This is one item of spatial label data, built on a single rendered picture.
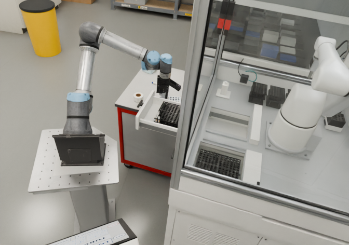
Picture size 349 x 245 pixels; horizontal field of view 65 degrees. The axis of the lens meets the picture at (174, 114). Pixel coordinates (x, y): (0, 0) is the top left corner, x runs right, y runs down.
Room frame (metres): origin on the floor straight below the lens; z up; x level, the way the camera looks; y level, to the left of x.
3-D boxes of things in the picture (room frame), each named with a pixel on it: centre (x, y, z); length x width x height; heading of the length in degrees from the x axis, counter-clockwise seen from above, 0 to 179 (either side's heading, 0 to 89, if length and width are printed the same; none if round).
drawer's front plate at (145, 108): (1.33, 0.19, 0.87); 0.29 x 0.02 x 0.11; 168
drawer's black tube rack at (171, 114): (1.29, -0.01, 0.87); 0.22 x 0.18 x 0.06; 78
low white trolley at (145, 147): (1.73, 0.08, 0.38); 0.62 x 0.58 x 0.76; 168
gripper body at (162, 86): (1.52, 0.10, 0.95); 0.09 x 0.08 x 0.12; 94
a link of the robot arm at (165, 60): (1.52, 0.09, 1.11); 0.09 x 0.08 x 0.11; 106
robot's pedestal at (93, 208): (1.01, 0.51, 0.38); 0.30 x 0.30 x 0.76; 15
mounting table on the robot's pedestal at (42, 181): (1.00, 0.53, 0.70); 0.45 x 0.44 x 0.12; 105
